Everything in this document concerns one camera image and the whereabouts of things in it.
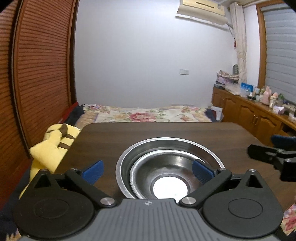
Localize louvered wooden wardrobe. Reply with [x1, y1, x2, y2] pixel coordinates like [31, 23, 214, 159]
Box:
[1, 0, 79, 204]

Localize yellow plush toy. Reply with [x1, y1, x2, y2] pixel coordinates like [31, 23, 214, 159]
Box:
[18, 123, 82, 200]

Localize wooden sideboard cabinet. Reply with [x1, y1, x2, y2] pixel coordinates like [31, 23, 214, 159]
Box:
[212, 87, 295, 146]

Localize blue box on cabinet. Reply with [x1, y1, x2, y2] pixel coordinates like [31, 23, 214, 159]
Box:
[240, 82, 253, 92]

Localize white wall switch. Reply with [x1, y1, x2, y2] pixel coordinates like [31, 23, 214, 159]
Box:
[179, 69, 190, 75]

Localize pink bottle on cabinet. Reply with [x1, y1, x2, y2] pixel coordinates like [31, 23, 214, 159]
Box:
[260, 86, 271, 105]

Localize small steel bowl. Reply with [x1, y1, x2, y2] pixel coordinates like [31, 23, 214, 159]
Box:
[129, 150, 202, 202]

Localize white paper bag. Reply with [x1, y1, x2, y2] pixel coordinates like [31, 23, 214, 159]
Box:
[211, 106, 224, 121]

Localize stack of folded cloths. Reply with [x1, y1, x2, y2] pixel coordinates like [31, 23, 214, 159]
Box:
[216, 70, 239, 86]

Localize beige tied curtain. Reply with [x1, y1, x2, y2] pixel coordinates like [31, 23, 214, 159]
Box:
[230, 2, 247, 83]

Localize grey window blind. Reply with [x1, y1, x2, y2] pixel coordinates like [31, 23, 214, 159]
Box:
[260, 4, 296, 103]

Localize large steel bowl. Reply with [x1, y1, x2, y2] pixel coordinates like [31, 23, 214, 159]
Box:
[115, 137, 224, 198]

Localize floral bed quilt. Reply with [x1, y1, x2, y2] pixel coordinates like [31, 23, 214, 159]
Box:
[58, 102, 224, 130]

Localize wall air conditioner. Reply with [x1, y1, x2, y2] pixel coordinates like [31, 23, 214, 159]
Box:
[177, 0, 228, 26]

